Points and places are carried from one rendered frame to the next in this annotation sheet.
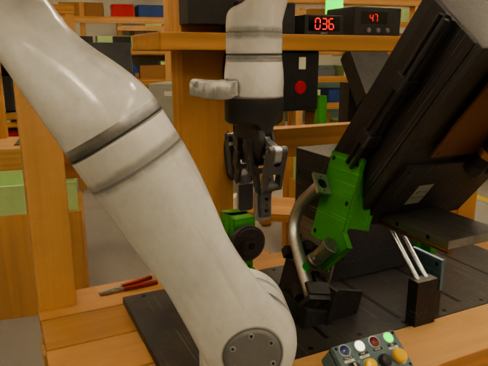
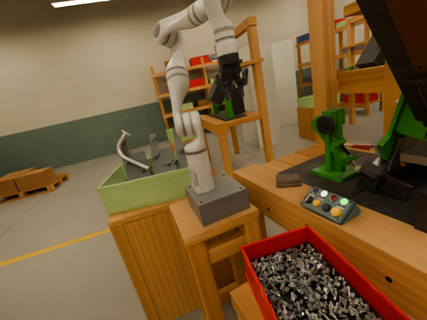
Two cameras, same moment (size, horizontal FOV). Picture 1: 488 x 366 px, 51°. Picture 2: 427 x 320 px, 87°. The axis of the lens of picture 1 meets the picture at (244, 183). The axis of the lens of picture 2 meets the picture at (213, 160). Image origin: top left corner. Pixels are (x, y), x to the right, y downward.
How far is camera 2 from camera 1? 1.08 m
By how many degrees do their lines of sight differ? 90
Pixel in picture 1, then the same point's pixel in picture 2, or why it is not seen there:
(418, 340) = (391, 230)
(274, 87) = (218, 52)
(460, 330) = not seen: outside the picture
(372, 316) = (408, 209)
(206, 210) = (171, 91)
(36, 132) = (316, 68)
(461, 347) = (403, 253)
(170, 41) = (348, 10)
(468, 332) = not seen: outside the picture
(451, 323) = not seen: outside the picture
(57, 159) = (322, 80)
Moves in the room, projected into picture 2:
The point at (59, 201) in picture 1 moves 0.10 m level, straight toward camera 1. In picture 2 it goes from (323, 99) to (309, 103)
